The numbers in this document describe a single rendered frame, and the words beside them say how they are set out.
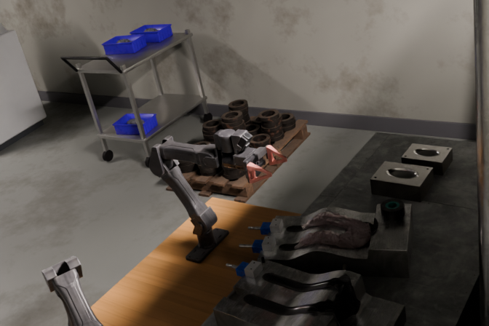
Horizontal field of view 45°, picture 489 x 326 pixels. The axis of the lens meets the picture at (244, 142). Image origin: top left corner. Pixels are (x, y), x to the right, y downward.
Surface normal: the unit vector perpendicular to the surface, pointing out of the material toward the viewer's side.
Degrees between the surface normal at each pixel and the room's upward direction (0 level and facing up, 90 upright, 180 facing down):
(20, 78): 90
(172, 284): 0
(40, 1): 90
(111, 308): 0
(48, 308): 0
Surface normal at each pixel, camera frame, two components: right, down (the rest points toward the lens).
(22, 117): 0.87, 0.05
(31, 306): -0.18, -0.88
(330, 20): -0.54, 0.46
